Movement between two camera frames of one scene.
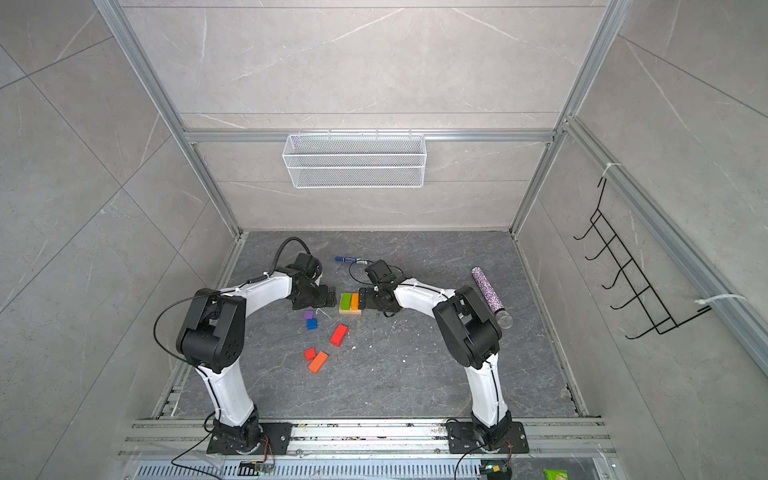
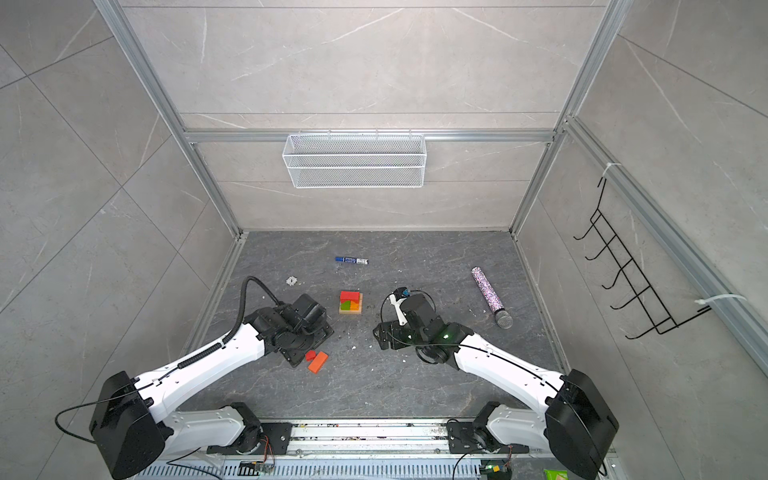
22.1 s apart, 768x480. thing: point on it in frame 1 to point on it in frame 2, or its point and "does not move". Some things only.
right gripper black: x=366 y=300 to x=384 y=339
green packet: x=556 y=474 does not move
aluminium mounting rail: x=169 y=439 does not move
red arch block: x=339 y=335 to x=349 y=296
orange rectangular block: x=318 y=362 does not move
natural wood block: x=350 y=312 does not move
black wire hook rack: x=658 y=313 does not move
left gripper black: x=324 y=300 to x=324 y=330
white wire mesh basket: x=355 y=161 does not move
